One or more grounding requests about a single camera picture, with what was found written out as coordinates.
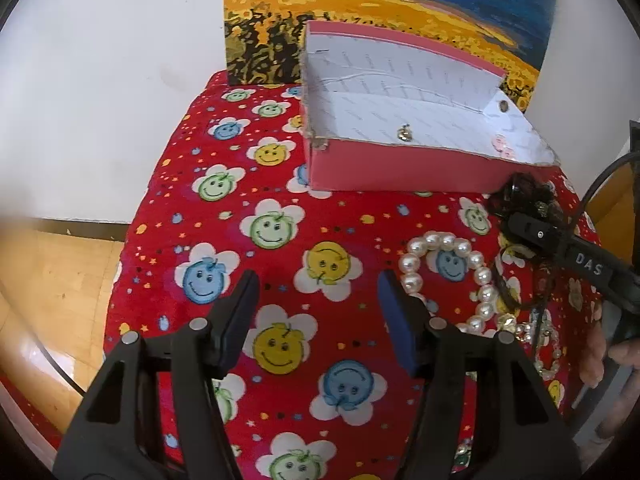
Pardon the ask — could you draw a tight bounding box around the small pearl green brooch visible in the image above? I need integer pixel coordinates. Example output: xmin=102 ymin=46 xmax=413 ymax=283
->
xmin=452 ymin=438 xmax=473 ymax=472

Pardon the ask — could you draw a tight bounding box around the pale green bead bracelet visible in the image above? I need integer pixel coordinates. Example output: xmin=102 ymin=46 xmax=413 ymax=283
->
xmin=514 ymin=309 xmax=564 ymax=382

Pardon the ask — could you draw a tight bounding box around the black feather hair accessory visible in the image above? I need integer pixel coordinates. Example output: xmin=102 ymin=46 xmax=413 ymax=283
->
xmin=487 ymin=172 xmax=566 ymax=228

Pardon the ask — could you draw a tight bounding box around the white pearl bracelet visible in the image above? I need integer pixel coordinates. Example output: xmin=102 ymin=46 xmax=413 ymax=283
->
xmin=398 ymin=231 xmax=519 ymax=336

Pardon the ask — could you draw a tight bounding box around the pink hair clip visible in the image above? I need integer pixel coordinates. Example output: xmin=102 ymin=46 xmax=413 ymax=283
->
xmin=491 ymin=134 xmax=516 ymax=160

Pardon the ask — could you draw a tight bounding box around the right hand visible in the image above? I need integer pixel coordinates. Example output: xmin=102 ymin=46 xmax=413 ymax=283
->
xmin=579 ymin=301 xmax=639 ymax=439

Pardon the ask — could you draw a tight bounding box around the red smiley flower cloth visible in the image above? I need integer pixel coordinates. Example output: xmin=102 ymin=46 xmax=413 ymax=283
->
xmin=102 ymin=70 xmax=604 ymax=480

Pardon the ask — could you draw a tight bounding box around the pink cardboard box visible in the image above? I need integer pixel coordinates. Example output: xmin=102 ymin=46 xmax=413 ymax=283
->
xmin=299 ymin=21 xmax=560 ymax=193

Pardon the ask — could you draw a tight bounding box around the sunflower field painting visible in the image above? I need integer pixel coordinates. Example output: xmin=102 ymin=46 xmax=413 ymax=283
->
xmin=224 ymin=0 xmax=556 ymax=110

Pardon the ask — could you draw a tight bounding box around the black cable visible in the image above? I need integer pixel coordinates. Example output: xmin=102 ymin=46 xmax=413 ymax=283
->
xmin=564 ymin=152 xmax=640 ymax=241

